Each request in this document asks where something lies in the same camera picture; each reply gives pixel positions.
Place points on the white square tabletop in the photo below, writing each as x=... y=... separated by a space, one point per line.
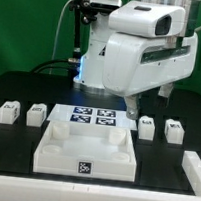
x=85 y=150

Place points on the black camera on pole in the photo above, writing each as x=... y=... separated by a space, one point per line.
x=93 y=13

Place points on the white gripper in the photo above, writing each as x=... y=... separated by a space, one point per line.
x=134 y=64

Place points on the white front and right fence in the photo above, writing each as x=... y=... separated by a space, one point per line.
x=25 y=189

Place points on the white marker plate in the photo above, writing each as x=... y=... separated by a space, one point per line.
x=101 y=117

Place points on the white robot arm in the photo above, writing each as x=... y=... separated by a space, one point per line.
x=90 y=75

